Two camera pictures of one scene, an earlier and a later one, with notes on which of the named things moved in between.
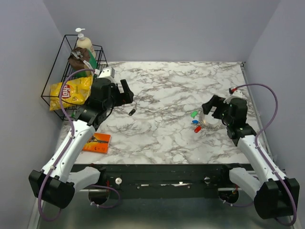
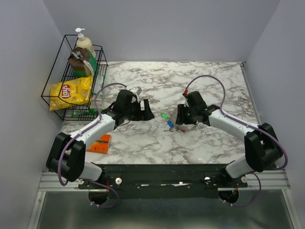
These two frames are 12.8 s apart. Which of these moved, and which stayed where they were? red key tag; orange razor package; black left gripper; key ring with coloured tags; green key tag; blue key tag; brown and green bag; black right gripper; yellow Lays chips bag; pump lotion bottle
Moved: key ring with coloured tags; black right gripper; blue key tag; green key tag; black left gripper; red key tag
Stayed: pump lotion bottle; yellow Lays chips bag; orange razor package; brown and green bag
